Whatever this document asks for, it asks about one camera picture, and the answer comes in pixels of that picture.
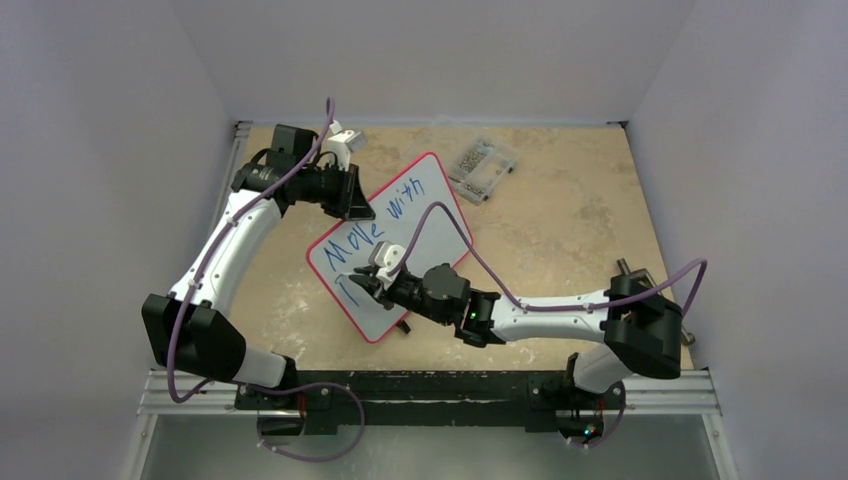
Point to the clear plastic screw box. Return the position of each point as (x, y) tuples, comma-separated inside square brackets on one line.
[(479, 165)]

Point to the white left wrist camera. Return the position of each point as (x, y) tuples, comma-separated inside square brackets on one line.
[(342, 143)]

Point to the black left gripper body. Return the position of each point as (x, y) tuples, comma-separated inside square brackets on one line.
[(333, 190)]

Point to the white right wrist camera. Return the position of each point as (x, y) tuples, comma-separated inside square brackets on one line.
[(385, 255)]

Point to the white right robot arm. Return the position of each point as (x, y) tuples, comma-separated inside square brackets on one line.
[(634, 329)]

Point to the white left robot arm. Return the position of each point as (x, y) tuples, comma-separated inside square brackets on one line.
[(188, 327)]

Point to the red framed whiteboard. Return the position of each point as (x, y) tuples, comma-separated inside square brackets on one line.
[(417, 211)]

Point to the wire whiteboard stand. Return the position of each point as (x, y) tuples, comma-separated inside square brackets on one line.
[(404, 327)]

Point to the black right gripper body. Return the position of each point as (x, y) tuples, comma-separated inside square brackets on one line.
[(383, 288)]

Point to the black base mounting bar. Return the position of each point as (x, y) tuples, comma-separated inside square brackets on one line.
[(535, 401)]

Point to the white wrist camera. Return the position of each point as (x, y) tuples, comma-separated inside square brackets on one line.
[(385, 255), (342, 143)]

